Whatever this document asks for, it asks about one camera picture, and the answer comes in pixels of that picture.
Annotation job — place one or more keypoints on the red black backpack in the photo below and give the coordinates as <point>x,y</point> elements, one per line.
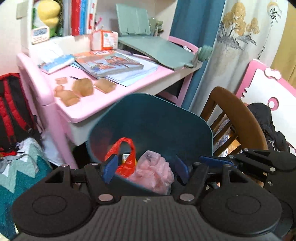
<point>17,121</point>

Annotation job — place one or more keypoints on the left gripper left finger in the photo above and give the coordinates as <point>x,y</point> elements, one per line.
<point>98,176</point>

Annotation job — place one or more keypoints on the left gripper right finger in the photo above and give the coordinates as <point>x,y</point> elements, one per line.
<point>193,177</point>

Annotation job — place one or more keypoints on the black wooden chair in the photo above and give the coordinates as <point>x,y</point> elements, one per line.
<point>246,129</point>

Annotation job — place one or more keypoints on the yellow plush toy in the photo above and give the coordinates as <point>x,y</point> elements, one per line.
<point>48,12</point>

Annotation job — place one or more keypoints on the teal trash bin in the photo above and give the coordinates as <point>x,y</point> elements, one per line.
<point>153,125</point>

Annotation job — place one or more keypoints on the yogurt drink bottle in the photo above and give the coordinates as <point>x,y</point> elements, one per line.
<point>125,157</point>

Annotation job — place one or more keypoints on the stack of magazines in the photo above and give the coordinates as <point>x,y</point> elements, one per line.
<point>117,67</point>

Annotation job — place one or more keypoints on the white digital clock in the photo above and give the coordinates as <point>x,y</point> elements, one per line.
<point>40,34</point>

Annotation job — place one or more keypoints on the orange white box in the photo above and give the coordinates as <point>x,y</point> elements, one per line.
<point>104,40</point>

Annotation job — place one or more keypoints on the row of books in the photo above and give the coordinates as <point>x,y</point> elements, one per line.
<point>78,17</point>

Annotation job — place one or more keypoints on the pink hello kitty board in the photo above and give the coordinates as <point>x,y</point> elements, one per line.
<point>263,84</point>

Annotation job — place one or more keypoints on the green reading stand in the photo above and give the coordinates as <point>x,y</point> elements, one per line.
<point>135,32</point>

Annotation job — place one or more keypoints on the white printed curtain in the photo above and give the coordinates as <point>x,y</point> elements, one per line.
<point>248,30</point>

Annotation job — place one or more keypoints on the red plastic bag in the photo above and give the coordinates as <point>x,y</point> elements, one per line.
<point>124,150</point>

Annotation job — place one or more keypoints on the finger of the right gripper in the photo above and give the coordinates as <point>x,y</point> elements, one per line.
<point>215,161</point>

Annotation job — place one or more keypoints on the teal zigzag quilt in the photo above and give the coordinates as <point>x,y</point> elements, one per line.
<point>18,174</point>

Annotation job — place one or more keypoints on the pink desk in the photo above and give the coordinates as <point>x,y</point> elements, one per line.
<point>70,125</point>

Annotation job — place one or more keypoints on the pink plastic bag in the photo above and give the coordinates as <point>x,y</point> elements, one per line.
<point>153,172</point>

